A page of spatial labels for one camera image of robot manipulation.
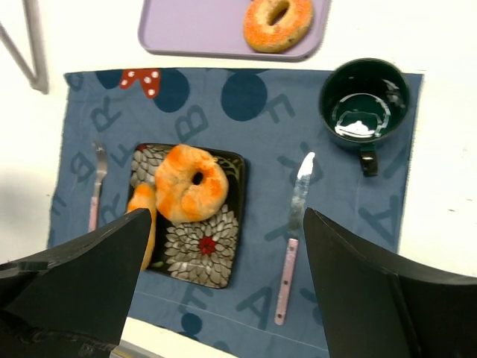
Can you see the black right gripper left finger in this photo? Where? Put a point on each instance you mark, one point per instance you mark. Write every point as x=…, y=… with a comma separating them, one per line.
x=72, y=300

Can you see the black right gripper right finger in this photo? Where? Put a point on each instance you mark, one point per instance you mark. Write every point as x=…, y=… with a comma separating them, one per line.
x=375, y=303

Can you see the silver metal tongs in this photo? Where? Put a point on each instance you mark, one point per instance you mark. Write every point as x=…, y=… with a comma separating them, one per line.
x=37, y=76

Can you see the black floral square plate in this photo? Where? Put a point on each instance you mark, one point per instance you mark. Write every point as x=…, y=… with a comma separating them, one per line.
x=202, y=252

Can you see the blue patterned placemat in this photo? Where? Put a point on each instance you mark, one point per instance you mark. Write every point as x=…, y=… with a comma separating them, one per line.
x=270, y=118

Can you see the dark green mug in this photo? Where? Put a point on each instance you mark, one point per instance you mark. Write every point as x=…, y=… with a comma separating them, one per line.
x=361, y=104

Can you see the sugared orange donut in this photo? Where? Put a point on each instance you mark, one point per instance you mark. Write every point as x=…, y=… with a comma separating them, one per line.
x=274, y=26

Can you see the lilac plastic tray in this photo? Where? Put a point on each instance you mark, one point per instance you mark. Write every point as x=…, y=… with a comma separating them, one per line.
x=211, y=28

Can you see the fork with pink handle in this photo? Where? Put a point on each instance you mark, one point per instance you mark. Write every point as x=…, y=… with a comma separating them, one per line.
x=101, y=172

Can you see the knife with pink handle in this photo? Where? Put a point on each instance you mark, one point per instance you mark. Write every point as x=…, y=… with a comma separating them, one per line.
x=295, y=227

